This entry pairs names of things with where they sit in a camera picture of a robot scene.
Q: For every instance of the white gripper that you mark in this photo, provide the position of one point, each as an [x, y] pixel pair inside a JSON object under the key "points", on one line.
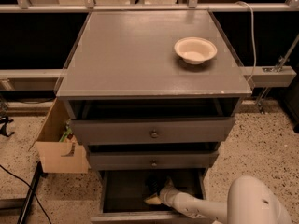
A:
{"points": [[167, 193]]}

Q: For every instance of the dark blue rxbar wrapper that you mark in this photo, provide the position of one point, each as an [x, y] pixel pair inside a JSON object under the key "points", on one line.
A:
{"points": [[155, 183]]}

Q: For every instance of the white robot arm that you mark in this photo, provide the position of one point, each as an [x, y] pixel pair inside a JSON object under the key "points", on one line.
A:
{"points": [[249, 201]]}

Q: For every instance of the grey open bottom drawer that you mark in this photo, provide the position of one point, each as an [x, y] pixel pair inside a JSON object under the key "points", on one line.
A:
{"points": [[124, 192]]}

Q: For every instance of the grey top drawer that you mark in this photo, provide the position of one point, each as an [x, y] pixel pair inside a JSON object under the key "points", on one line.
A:
{"points": [[124, 132]]}

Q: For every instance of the grey middle drawer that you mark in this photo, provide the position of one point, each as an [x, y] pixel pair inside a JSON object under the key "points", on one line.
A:
{"points": [[152, 160]]}

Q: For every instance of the grey wooden drawer cabinet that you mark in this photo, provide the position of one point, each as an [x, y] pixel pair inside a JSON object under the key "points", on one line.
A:
{"points": [[125, 68]]}

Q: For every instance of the cardboard box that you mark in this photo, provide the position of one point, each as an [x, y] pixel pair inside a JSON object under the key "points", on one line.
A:
{"points": [[55, 156]]}

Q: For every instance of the green packet in box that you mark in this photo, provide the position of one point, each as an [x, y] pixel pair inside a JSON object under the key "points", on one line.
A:
{"points": [[67, 131]]}

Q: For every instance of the black metal floor bar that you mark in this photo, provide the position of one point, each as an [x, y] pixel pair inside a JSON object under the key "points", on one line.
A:
{"points": [[25, 210]]}

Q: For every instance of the white paper bowl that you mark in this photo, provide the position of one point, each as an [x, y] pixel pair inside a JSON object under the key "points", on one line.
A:
{"points": [[195, 50]]}

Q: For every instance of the black clamp on floor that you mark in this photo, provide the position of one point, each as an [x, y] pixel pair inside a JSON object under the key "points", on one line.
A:
{"points": [[4, 121]]}

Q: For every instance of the metal bracket strut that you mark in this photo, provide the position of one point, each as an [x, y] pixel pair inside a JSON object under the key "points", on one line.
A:
{"points": [[277, 68]]}

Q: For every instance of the metal railing frame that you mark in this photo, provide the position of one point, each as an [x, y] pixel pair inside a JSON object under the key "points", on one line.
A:
{"points": [[46, 6]]}

